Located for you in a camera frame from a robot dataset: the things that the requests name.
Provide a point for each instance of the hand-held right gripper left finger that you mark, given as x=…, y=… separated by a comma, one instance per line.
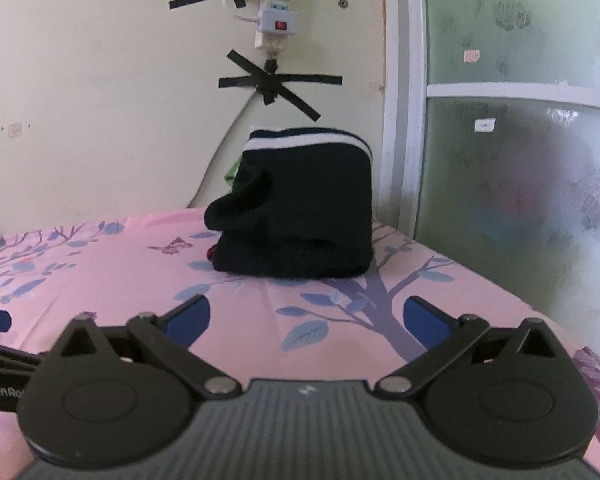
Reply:
x=190, y=317

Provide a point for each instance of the frosted glass door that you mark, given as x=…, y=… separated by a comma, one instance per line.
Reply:
x=505, y=185

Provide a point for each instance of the white power strip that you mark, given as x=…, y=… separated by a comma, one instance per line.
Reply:
x=279, y=10

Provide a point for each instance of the pink glass sticker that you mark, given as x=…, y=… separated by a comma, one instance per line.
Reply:
x=472, y=55

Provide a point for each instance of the navy white green striped garment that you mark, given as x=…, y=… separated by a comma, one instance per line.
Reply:
x=305, y=185

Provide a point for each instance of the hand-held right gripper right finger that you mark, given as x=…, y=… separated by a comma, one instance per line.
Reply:
x=422, y=317

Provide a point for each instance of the white glass sticker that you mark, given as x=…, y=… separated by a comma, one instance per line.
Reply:
x=483, y=125

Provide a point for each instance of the pink floral bed sheet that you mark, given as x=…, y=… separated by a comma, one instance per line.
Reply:
x=130, y=270

